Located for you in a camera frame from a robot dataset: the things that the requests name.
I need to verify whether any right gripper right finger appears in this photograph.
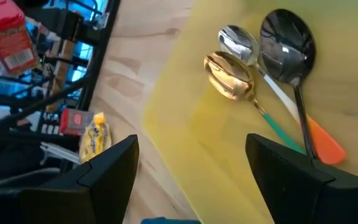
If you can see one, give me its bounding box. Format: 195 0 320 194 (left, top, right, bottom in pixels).
245 133 358 224

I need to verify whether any black spoon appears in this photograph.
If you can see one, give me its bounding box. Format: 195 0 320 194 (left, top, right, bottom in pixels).
259 7 319 162

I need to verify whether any yellow translucent bin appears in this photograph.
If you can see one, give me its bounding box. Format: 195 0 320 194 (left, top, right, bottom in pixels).
142 0 358 224

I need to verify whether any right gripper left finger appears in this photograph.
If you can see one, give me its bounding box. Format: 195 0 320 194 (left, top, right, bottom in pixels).
0 134 140 224

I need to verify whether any red-lidded spice tin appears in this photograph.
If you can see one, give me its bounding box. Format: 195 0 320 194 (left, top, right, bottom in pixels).
0 0 41 77
59 107 94 137

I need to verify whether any silver spoon orange handle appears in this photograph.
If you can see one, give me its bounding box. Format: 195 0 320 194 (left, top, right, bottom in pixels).
217 24 347 166

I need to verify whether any dark teal bin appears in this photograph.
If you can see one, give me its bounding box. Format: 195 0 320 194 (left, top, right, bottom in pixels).
140 217 203 224

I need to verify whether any black aluminium rig frame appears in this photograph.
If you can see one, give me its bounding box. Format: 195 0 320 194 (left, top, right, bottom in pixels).
0 0 122 134

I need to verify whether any gold spoon green handle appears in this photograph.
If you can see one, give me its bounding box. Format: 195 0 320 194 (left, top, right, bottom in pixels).
203 50 308 156

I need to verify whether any black keypad device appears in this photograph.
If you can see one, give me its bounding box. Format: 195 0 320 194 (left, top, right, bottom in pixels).
37 110 62 135

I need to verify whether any white metal rail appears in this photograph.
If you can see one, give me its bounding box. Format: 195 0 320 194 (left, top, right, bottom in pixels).
40 141 82 165

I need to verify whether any yellow noodle packet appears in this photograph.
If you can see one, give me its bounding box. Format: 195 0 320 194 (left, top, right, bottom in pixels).
78 111 113 165

